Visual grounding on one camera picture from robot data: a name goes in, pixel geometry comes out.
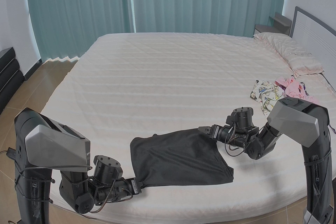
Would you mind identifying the black T-shirt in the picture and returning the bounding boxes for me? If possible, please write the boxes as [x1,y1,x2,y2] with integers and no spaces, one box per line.
[130,128,234,188]

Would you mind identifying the white printed garment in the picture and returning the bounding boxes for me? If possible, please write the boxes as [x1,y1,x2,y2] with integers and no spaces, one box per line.
[249,79,282,117]

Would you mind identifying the purple garment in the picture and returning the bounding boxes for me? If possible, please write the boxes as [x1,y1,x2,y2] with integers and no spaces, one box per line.
[278,82,336,135]

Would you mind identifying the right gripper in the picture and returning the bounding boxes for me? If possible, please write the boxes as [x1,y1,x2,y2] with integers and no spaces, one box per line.
[209,124,246,145]

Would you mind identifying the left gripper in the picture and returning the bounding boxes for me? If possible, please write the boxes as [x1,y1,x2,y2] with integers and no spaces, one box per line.
[101,178,142,202]

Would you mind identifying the grey bedside table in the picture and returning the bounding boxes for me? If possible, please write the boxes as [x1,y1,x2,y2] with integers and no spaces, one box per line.
[255,12,292,34]

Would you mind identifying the pink garment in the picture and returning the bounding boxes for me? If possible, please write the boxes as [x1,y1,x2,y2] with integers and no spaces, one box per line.
[274,76,319,104]

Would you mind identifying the bed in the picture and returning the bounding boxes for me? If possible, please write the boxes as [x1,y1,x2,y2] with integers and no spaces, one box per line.
[43,6,336,221]

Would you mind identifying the black cable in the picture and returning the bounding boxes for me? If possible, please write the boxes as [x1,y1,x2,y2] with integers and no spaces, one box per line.
[89,198,111,214]
[21,165,93,175]
[224,142,246,157]

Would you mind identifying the black chest of drawers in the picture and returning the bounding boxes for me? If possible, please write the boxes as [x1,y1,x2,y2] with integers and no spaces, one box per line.
[0,47,25,114]

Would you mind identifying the pale pink pillow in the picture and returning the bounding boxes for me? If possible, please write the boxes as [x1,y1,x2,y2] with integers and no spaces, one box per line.
[253,32,324,78]

